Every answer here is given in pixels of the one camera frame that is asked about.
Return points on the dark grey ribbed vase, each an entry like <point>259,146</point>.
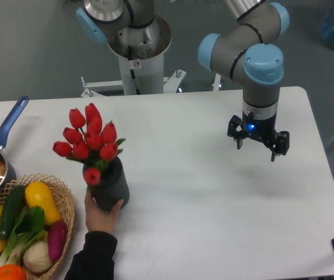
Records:
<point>112,187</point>

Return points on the green cucumber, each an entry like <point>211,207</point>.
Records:
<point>10,211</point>

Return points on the orange fruit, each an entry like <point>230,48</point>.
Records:
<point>12,272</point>

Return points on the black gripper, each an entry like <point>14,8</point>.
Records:
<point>261,131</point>

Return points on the black sleeved forearm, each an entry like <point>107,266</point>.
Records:
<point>95,260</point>

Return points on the yellow squash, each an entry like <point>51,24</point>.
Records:
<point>39,194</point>

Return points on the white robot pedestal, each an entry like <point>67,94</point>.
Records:
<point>140,54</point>

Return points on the red tulip bouquet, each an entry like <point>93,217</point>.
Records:
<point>91,142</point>

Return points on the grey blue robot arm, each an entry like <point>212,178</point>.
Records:
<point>247,56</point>

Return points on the white garlic bulb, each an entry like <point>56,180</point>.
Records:
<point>36,259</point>

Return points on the woven wicker basket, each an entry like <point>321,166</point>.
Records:
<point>65,203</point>

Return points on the green bok choy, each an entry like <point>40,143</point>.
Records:
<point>28,226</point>

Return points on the person's bare hand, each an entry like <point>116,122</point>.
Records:
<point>98,220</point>

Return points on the purple eggplant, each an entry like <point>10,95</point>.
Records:
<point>56,240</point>

